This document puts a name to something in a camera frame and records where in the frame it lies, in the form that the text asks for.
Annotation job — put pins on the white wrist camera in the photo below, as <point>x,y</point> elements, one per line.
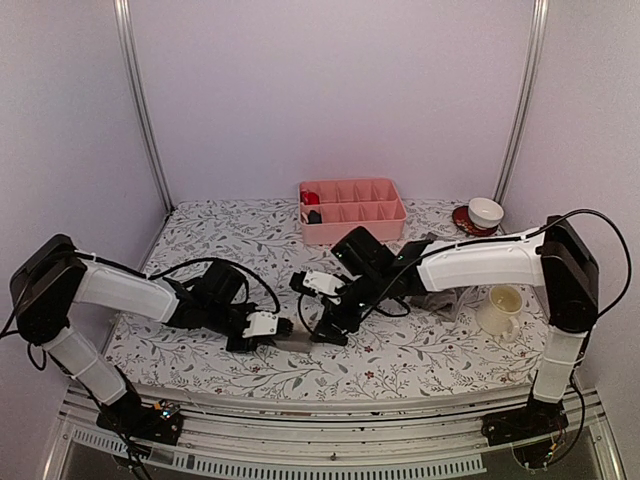
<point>315,283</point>
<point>262,323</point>

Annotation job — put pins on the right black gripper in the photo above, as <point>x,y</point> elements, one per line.
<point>331,313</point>

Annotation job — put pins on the pink divided organizer box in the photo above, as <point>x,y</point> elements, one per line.
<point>373,203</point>

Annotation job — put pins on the right aluminium frame post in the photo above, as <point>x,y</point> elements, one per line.
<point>533,56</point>

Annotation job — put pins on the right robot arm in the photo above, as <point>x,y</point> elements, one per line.
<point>552,257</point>

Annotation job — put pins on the grey boxer briefs lettered band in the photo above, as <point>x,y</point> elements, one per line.
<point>446,304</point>

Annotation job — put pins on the red patterned saucer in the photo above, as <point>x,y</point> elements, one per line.
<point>461,219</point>

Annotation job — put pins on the white small bowl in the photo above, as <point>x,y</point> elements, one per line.
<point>484,213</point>

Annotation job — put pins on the left aluminium frame post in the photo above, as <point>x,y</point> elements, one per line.
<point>124,25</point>

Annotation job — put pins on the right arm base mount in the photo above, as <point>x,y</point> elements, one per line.
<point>535,418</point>

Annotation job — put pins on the red rolled cloth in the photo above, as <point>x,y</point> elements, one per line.
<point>308,197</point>

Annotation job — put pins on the aluminium frame post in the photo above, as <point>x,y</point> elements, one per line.
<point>533,56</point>
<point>124,25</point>

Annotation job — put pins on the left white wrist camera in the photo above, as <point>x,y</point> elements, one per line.
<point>262,323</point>

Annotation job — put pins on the grey underwear cream waistband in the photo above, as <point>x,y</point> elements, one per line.
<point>294,345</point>

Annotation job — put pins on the cream ceramic mug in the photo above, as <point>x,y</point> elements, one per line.
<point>498,314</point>

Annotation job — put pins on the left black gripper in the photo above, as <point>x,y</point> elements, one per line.
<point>251,345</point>

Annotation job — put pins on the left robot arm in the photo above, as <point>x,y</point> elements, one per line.
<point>58,276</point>

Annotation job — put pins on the floral table cloth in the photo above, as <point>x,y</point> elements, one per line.
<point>395,354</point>

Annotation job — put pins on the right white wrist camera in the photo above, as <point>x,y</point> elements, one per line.
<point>315,283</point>

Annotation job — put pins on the dark rolled cloth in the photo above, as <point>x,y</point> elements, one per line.
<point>313,217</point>

